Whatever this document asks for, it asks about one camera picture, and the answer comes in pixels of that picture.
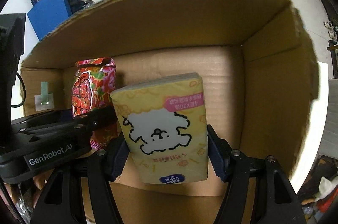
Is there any red floral snack bag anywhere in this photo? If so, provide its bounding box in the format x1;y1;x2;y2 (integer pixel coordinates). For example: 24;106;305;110
71;57;119;150

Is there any yellow tissue pack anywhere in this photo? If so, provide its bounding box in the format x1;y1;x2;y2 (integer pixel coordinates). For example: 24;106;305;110
110;72;209;184

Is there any blue mat board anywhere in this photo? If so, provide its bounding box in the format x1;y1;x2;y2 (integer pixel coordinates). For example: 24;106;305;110
27;0;72;41

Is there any cardboard box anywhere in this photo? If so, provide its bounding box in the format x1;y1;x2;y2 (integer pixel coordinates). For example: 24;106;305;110
21;0;319;223

